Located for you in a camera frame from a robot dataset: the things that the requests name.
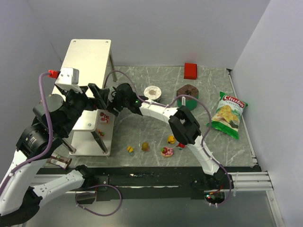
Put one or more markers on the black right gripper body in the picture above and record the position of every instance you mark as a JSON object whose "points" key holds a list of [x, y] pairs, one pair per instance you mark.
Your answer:
{"points": [[116, 100]]}

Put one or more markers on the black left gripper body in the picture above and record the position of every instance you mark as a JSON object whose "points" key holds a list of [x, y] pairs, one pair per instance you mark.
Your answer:
{"points": [[95, 96]]}

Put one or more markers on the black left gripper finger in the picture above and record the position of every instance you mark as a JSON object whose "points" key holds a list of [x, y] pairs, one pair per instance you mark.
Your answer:
{"points": [[81, 89], [100, 99]]}

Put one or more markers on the strawberry cake toy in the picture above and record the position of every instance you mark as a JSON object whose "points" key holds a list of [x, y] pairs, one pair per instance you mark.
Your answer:
{"points": [[104, 118]]}

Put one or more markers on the yellow pink lion toy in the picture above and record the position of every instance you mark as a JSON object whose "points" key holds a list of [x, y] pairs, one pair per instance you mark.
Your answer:
{"points": [[100, 133]]}

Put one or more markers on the olive round toy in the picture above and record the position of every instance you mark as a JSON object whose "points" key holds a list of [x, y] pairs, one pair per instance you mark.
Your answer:
{"points": [[145, 146]]}

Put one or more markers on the pink donut toy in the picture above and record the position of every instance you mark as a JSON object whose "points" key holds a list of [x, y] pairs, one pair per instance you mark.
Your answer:
{"points": [[167, 152]]}

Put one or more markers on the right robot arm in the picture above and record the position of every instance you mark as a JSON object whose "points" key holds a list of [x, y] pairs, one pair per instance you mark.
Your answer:
{"points": [[183, 124]]}

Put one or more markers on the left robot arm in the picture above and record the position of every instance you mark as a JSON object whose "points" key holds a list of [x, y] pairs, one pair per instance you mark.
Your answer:
{"points": [[54, 119]]}

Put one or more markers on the black and white tape roll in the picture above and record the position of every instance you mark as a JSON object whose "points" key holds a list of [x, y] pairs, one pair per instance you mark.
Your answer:
{"points": [[153, 93]]}

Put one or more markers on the yellow bee toy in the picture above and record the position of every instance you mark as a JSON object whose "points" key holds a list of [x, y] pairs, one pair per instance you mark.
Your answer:
{"points": [[130, 150]]}

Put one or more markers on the brown snack bar wrapper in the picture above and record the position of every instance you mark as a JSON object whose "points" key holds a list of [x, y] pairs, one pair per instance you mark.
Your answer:
{"points": [[59, 160]]}

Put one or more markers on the yellow duck toy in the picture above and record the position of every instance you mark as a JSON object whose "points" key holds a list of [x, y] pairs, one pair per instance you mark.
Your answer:
{"points": [[171, 139]]}

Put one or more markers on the brown and green cup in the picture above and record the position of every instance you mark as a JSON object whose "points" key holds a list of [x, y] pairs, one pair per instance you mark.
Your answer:
{"points": [[189, 90]]}

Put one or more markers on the red block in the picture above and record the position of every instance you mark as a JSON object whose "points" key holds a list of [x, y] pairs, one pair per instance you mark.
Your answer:
{"points": [[190, 71]]}

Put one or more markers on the green chips bag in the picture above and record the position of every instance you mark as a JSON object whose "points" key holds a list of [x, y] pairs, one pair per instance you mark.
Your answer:
{"points": [[228, 114]]}

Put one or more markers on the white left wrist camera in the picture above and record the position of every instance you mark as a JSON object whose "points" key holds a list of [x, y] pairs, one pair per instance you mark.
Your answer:
{"points": [[68, 80]]}

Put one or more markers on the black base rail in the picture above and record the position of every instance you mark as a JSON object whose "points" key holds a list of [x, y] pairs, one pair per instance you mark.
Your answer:
{"points": [[112, 183]]}

